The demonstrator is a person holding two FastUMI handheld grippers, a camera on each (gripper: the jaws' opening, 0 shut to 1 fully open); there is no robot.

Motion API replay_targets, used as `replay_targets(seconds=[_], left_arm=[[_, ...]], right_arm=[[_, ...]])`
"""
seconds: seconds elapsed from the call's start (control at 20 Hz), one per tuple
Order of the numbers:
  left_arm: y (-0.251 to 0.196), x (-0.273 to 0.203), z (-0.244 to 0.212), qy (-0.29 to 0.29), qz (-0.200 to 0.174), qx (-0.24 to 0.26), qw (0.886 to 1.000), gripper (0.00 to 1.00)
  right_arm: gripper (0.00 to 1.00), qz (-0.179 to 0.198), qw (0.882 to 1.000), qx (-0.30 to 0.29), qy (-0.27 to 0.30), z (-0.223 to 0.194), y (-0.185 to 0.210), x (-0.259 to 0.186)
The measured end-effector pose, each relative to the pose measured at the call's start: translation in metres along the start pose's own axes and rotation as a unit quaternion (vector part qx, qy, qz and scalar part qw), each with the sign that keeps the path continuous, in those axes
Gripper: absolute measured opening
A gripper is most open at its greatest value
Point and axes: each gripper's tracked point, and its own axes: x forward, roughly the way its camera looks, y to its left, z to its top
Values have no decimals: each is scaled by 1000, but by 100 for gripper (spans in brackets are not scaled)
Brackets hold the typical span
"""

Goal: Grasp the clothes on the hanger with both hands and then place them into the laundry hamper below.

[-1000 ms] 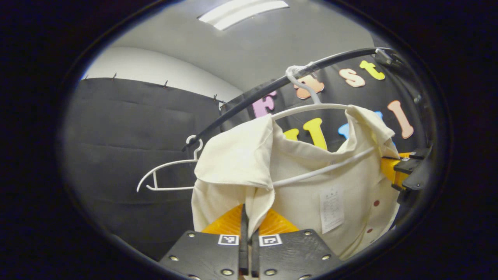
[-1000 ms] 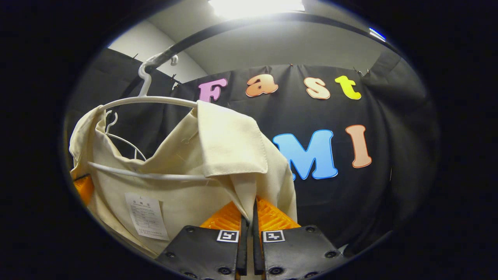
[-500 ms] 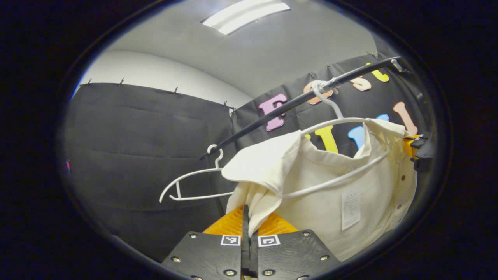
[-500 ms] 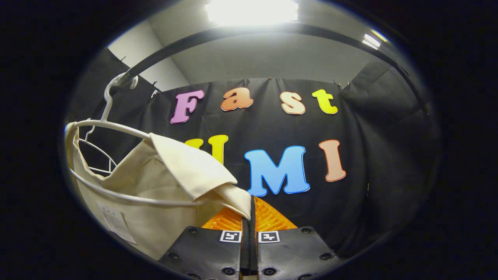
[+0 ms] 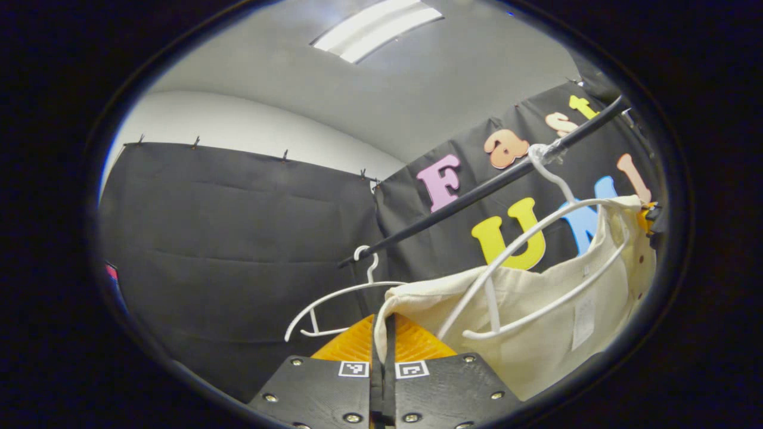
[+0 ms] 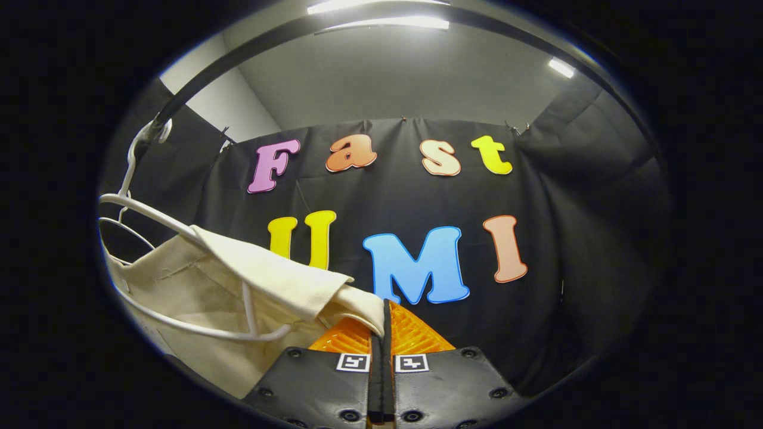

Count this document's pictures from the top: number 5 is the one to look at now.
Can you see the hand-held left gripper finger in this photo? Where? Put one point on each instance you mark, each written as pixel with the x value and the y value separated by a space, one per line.
pixel 377 393
pixel 390 387

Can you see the blue and pink item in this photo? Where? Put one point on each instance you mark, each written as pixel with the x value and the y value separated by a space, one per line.
pixel 114 286

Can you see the black metal clothes rack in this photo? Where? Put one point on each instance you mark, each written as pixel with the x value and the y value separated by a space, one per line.
pixel 453 202

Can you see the white plastic hanger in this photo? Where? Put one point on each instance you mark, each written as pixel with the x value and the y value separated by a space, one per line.
pixel 492 304
pixel 357 288

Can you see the cream button shirt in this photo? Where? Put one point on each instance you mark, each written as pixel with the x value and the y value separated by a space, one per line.
pixel 536 351

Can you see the large ceiling light panel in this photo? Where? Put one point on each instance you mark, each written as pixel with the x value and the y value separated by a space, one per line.
pixel 375 30

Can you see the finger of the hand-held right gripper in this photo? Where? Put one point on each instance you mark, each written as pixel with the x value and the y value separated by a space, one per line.
pixel 654 226

